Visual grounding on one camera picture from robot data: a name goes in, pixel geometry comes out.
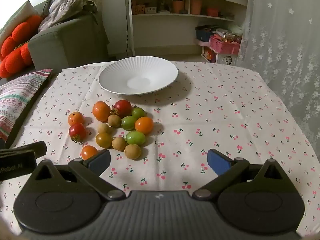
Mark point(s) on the large orange tomato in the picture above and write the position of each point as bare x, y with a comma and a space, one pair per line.
101, 111

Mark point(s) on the white printed storage box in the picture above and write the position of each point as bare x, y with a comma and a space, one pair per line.
213, 57

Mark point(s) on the red flower plush pillow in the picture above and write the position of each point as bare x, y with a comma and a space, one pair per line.
15, 55

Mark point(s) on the olive brown tomato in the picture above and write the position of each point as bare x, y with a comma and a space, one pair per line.
104, 140

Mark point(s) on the cherry print tablecloth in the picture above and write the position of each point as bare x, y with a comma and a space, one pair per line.
209, 106

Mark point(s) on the red tomato with stem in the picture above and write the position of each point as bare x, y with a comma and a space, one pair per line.
77, 132

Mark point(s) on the dark red tomato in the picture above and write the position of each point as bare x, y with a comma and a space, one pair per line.
122, 108

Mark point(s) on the green tomato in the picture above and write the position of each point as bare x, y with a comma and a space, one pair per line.
138, 112
128, 123
135, 137

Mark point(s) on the pink plastic basket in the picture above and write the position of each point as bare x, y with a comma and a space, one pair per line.
221, 47

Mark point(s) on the dark blue storage box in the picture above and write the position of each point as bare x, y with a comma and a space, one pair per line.
204, 32

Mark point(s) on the white floral curtain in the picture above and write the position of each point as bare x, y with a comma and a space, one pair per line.
281, 43

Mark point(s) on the white ribbed plate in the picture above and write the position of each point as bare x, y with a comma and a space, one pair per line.
137, 75

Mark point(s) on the grey floral backpack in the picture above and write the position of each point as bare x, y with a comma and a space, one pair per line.
57, 11

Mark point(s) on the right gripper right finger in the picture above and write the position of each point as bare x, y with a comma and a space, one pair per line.
228, 171

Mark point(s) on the white shelf unit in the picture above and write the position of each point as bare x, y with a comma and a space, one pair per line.
161, 27

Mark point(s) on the striped patterned cushion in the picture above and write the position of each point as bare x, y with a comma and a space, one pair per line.
17, 99

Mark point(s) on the grey sofa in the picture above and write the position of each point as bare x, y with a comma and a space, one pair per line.
76, 41

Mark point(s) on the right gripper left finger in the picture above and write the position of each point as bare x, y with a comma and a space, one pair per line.
89, 171

